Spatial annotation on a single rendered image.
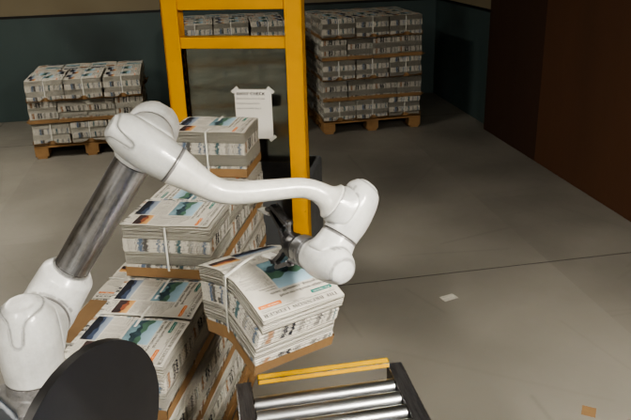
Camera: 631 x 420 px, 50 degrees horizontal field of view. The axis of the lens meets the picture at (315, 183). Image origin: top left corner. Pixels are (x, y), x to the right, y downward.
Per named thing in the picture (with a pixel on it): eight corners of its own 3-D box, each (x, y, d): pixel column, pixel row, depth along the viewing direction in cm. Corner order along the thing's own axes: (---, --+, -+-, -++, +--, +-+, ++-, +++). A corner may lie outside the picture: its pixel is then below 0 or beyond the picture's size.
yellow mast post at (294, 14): (297, 317, 406) (283, -4, 343) (300, 308, 415) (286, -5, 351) (311, 318, 405) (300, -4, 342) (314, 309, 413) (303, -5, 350)
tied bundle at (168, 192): (152, 246, 309) (146, 199, 301) (176, 221, 336) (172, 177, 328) (233, 251, 302) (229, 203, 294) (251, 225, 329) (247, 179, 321)
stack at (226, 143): (190, 364, 364) (165, 131, 320) (207, 333, 392) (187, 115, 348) (260, 369, 358) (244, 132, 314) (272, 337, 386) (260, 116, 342)
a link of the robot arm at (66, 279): (0, 331, 189) (25, 292, 209) (54, 355, 193) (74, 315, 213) (130, 99, 170) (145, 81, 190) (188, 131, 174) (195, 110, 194)
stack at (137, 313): (88, 544, 257) (53, 357, 228) (191, 363, 365) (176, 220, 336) (186, 556, 251) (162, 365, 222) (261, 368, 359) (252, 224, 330)
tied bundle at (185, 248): (126, 277, 281) (118, 225, 274) (152, 246, 309) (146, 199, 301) (213, 282, 276) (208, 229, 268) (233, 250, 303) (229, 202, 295)
